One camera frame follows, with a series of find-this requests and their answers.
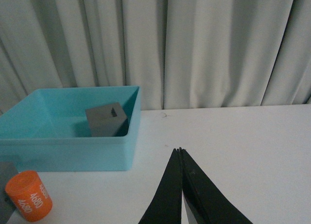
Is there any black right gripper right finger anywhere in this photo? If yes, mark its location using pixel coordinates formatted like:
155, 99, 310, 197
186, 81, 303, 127
179, 148, 251, 224

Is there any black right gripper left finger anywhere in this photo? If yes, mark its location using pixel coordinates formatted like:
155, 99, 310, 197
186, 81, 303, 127
139, 149, 182, 224

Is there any gray block with square hole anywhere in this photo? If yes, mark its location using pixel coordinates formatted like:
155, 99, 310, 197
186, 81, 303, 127
86, 102, 129, 137

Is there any gray block with round hole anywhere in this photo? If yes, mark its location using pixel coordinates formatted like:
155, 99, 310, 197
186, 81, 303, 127
0, 161, 19, 224

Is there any light blue plastic box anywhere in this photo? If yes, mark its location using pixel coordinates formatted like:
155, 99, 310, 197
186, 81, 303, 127
0, 86, 141, 172

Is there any orange cylinder marked 4680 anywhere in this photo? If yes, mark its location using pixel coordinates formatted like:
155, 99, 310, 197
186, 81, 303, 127
5, 170, 53, 222

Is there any white pleated curtain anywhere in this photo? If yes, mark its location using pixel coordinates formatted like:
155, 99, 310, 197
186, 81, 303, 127
0, 0, 311, 113

